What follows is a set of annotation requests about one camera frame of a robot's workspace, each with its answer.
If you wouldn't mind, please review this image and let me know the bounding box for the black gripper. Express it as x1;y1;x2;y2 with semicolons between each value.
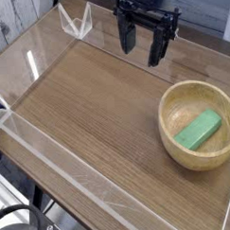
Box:
114;0;181;67

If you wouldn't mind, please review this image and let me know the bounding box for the brown wooden bowl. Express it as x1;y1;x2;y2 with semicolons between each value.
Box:
157;80;230;171

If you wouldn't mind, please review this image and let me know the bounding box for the green rectangular block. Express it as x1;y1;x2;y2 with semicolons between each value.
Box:
174;109;222;150

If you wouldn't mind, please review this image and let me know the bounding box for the black table leg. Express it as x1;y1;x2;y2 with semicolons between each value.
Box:
32;186;44;209

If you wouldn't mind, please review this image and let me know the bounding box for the clear acrylic tray wall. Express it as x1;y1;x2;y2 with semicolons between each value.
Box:
0;0;230;230

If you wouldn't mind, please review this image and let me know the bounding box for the black cable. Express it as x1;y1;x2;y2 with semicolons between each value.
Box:
0;203;44;230

